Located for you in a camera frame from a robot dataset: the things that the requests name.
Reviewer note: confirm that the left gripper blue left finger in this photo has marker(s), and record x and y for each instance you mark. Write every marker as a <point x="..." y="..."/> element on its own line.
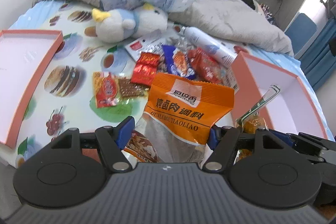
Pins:
<point x="123" y="131"/>

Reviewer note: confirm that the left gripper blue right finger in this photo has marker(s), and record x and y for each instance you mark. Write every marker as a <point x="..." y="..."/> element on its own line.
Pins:
<point x="215" y="137"/>

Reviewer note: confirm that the red clear crispy snack packet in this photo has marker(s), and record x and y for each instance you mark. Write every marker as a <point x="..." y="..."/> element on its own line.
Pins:
<point x="213" y="75"/>

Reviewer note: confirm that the white blue plush toy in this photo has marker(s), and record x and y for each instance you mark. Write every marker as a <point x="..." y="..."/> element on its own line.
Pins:
<point x="117" y="25"/>

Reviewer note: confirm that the white shrimp snack packet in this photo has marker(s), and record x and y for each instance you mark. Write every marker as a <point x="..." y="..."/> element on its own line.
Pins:
<point x="150" y="43"/>

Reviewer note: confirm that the blue noodle snack packet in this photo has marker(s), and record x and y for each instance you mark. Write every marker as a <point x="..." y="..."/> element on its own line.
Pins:
<point x="177" y="63"/>

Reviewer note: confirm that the white spray bottle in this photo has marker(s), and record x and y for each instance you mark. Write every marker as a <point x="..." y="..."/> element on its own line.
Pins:
<point x="210" y="45"/>

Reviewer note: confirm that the grey blanket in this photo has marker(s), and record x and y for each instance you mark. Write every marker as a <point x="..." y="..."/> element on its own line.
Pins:
<point x="232" y="20"/>

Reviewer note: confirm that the pink storage box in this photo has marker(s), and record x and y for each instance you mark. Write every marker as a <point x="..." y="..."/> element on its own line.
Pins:
<point x="292" y="111"/>

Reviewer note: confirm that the yellow red cracker packet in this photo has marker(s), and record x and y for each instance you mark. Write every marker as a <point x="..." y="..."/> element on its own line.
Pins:
<point x="110" y="90"/>

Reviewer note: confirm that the orange seasoning packet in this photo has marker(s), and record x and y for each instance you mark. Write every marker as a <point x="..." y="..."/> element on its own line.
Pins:
<point x="176" y="121"/>

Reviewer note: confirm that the green striped snack packet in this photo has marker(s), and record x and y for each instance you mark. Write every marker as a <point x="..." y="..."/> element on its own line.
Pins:
<point x="251" y="121"/>

